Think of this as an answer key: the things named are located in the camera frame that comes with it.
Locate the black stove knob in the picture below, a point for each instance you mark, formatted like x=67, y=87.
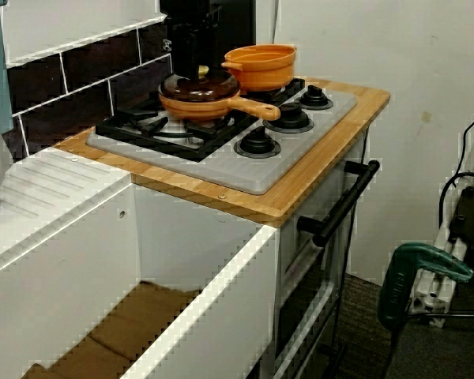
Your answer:
x=314, y=96
x=288, y=115
x=256, y=142

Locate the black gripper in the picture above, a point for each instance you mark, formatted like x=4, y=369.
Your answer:
x=193, y=23

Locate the dark tile backsplash panel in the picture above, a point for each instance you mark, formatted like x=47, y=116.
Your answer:
x=87, y=71

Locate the dark upright pillar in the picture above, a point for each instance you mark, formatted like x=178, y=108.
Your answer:
x=241, y=23

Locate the aluminium frame rails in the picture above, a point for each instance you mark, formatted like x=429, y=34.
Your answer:
x=450, y=252

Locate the orange toy cooking pot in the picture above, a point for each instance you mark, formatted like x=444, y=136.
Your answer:
x=260, y=75

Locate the black burner grate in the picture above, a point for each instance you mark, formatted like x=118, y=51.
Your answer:
x=142, y=136

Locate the orange toy frying pan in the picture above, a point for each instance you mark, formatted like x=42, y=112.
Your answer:
x=256, y=110

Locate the green power tool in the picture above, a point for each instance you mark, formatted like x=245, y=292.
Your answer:
x=395, y=292

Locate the brown transparent lid yellow knob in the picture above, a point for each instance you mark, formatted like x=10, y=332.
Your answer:
x=209, y=88

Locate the grey toy stove plate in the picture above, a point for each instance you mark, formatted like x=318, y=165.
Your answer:
x=237, y=173

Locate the white toy oven door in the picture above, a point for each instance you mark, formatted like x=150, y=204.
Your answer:
x=324, y=189

